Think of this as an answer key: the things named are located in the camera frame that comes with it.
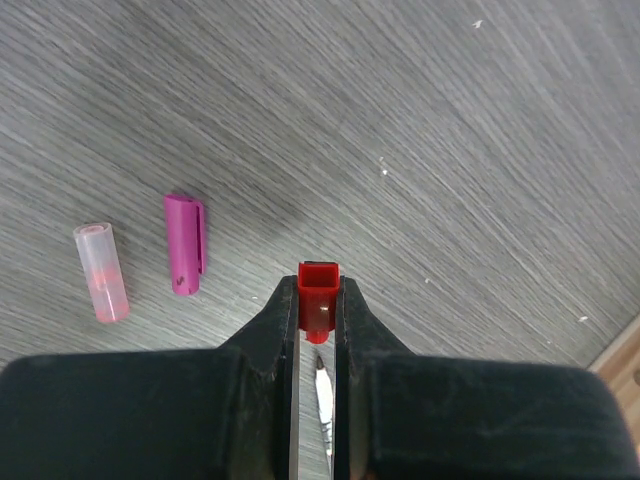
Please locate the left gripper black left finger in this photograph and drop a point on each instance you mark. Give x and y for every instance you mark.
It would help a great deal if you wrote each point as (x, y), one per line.
(265, 429)

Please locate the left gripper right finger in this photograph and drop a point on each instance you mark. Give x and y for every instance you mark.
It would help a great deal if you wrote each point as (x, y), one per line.
(360, 339)

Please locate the red pen cap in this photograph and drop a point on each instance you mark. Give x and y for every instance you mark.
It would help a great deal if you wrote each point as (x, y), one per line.
(318, 285)

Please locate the magenta bic marker cap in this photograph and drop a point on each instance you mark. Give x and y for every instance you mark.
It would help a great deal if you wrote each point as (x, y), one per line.
(186, 239)

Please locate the clear pink pen cap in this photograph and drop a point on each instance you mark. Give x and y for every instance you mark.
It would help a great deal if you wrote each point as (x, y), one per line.
(99, 259)

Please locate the red white pen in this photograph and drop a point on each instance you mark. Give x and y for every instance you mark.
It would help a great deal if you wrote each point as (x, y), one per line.
(325, 403)

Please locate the wooden clothes rack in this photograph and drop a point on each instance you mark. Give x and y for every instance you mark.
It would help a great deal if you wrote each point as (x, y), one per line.
(618, 367)

